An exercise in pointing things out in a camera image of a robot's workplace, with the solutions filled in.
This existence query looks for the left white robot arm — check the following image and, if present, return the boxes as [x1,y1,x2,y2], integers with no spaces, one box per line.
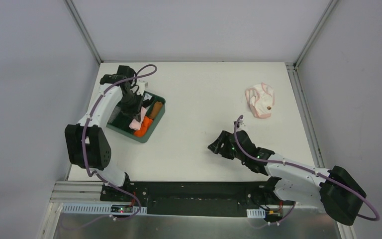
[64,65,145,201]

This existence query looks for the white slotted cable duct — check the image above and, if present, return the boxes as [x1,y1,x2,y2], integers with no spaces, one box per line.
[62,203,147,216]

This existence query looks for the small white cable duct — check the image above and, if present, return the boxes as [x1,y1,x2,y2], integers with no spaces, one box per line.
[246,208,266,219]

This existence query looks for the black white rolled cloth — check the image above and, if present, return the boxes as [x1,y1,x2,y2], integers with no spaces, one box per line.
[142,93,155,109]

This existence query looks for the pink underwear navy trim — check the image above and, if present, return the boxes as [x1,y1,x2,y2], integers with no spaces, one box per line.
[129,107,147,130]

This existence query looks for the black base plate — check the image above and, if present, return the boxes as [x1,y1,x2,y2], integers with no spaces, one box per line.
[99,180,295,218]

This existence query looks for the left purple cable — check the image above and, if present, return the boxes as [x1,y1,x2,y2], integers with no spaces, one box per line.
[59,64,158,231]

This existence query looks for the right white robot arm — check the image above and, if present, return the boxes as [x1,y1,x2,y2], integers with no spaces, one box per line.
[207,130,367,226]

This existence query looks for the green compartment tray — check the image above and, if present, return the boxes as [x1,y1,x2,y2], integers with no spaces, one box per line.
[106,91,166,143]

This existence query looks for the grey striped rolled cloth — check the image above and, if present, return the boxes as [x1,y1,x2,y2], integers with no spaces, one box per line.
[108,106,121,124]

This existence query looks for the right side aluminium rail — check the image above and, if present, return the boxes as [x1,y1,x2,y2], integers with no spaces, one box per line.
[285,62,325,168]

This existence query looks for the aluminium rail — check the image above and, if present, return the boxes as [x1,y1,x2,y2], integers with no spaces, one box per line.
[285,62,325,168]
[50,180,347,210]

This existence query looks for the white underwear pink trim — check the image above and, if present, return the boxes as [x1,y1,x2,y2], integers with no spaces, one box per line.
[244,83,275,119]

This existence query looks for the orange rolled cloth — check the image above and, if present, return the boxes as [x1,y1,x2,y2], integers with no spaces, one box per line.
[133,116,153,137]

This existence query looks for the aluminium front rail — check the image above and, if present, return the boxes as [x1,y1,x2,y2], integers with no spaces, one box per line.
[50,180,347,210]

